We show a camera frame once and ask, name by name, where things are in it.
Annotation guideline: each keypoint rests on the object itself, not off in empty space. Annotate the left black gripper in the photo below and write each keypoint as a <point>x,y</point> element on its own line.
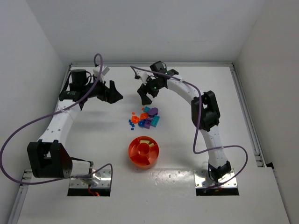
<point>106,91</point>

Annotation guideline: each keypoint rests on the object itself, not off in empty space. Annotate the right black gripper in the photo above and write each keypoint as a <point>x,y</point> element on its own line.
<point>147,91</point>

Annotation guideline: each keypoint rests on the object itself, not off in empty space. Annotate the purple rounded lego brick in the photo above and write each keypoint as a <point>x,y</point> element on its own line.
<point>153,112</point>

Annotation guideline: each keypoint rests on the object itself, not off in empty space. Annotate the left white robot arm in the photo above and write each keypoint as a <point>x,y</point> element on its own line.
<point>48,156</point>

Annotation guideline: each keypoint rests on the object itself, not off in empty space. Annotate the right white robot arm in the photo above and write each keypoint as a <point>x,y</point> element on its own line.
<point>205,112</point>

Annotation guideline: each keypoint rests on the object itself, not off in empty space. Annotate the small teal lego brick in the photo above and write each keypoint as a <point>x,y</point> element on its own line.
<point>146,109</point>

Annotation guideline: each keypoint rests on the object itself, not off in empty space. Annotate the purple arch lego brick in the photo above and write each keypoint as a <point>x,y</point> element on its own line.
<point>147,123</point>

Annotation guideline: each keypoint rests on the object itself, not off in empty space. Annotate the teal 2x4 lego brick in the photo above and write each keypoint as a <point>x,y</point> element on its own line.
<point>155,121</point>

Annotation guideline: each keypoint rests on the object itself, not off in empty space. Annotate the blue rounded lego brick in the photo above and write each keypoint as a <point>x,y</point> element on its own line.
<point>141,123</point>

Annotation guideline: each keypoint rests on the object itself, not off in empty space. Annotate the orange round divided container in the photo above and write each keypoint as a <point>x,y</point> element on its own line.
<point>141,155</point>

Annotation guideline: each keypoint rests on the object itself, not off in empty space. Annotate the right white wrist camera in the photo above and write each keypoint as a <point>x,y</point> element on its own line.
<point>143,76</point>

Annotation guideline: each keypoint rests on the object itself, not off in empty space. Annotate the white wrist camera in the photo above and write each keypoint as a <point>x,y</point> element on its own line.
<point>143,76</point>
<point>97,70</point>

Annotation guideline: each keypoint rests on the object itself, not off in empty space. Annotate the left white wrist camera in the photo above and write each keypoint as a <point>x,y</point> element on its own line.
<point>97,70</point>

